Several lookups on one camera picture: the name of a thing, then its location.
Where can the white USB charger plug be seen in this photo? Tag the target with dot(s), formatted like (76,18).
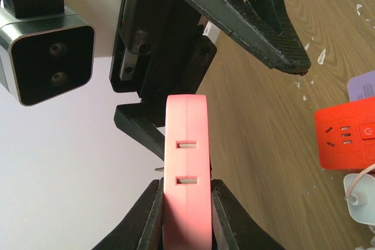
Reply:
(361,202)

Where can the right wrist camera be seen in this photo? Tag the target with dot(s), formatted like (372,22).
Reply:
(48,46)

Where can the purple plug adapter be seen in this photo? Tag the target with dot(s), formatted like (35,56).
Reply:
(361,87)

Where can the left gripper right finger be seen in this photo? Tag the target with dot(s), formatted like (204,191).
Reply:
(232,226)

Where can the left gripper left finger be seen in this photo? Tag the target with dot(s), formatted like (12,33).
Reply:
(141,228)

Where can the red plug block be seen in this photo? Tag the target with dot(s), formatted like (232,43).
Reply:
(345,135)

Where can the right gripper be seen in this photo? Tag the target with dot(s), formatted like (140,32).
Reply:
(160,50)

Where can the pink cube socket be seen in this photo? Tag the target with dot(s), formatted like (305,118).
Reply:
(187,207)

